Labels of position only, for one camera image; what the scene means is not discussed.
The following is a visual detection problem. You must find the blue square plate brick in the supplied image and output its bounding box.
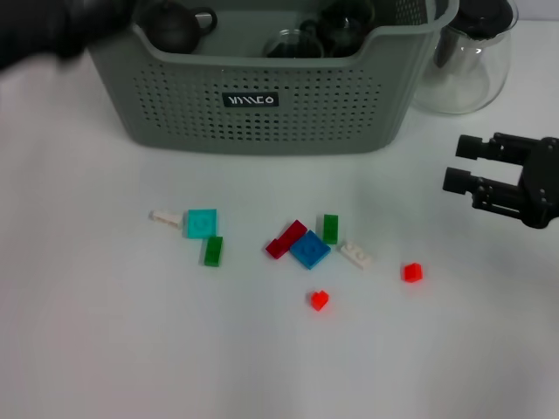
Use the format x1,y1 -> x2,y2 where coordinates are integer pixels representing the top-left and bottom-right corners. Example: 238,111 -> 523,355
288,230 -> 332,271

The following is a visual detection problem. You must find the grey-green perforated storage bin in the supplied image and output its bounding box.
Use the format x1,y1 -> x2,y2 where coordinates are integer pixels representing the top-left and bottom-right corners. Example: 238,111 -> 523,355
85,0 -> 459,157

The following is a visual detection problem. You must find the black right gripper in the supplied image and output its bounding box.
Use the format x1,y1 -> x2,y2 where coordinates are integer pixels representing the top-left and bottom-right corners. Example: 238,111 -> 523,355
442,132 -> 559,230

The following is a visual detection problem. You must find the glass teacup black holder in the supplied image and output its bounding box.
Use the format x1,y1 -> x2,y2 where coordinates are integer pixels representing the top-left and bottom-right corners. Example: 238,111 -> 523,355
314,0 -> 376,58
263,19 -> 325,59

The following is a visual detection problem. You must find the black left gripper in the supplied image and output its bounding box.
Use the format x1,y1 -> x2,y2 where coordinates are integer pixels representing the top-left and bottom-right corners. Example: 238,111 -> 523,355
0,0 -> 137,74

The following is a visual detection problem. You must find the glass carafe black lid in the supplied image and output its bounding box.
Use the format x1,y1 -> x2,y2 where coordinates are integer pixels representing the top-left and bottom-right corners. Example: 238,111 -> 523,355
410,0 -> 520,115

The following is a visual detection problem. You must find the teal square plate brick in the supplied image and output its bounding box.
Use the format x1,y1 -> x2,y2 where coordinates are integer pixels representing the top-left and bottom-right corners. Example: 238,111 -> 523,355
182,208 -> 218,240

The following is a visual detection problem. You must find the small orange-red brick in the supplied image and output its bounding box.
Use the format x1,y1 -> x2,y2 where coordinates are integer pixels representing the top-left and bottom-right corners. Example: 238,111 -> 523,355
310,289 -> 331,313
401,262 -> 424,284

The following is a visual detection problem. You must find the black clay teapot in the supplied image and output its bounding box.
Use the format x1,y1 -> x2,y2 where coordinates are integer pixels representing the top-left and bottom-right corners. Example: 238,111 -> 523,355
137,0 -> 218,54

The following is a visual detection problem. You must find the dark red long brick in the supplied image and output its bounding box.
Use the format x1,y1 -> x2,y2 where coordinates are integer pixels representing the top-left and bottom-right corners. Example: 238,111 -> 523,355
265,219 -> 308,261

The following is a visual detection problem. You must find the white flat brick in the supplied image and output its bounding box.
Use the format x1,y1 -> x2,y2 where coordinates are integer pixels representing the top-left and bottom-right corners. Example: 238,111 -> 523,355
148,209 -> 183,230
336,241 -> 376,271

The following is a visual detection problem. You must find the green rectangular brick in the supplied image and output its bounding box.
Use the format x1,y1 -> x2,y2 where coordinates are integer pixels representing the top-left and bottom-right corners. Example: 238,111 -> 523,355
203,236 -> 224,268
322,213 -> 341,245

